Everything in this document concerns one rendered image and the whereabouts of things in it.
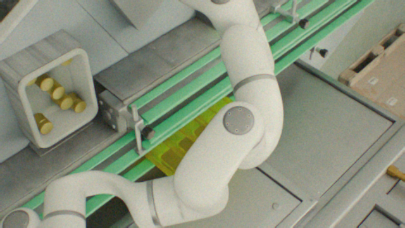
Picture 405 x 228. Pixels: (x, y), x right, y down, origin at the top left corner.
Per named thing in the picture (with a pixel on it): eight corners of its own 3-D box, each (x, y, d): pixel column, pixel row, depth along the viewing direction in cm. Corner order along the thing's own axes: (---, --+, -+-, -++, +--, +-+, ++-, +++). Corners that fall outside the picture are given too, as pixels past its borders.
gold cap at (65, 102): (49, 92, 122) (59, 102, 120) (61, 85, 124) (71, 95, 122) (51, 103, 125) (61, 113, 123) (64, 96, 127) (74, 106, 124)
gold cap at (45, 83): (28, 73, 114) (38, 82, 112) (41, 65, 116) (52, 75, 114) (31, 84, 117) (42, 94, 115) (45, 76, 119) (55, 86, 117)
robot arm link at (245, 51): (274, 68, 92) (287, 99, 107) (239, -34, 102) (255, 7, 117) (225, 85, 94) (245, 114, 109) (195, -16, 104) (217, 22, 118)
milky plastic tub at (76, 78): (21, 133, 125) (41, 152, 121) (-5, 64, 109) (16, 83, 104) (80, 97, 133) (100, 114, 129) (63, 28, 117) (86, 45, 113)
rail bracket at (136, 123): (118, 139, 133) (149, 167, 127) (109, 93, 121) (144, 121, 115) (127, 133, 134) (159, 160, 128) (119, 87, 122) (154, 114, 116)
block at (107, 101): (100, 121, 135) (117, 135, 132) (95, 95, 128) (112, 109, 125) (111, 114, 137) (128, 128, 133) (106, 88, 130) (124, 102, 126)
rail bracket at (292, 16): (266, 12, 156) (302, 31, 149) (269, -8, 150) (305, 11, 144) (275, 7, 158) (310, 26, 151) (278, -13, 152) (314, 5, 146)
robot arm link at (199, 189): (153, 147, 99) (133, 119, 86) (260, 123, 99) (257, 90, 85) (166, 230, 93) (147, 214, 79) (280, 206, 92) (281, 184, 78)
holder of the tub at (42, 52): (26, 145, 129) (43, 163, 125) (-5, 63, 109) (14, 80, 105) (81, 111, 137) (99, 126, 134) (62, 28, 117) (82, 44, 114)
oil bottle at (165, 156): (133, 147, 141) (186, 193, 130) (131, 133, 136) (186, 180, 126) (148, 136, 143) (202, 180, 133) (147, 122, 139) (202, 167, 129)
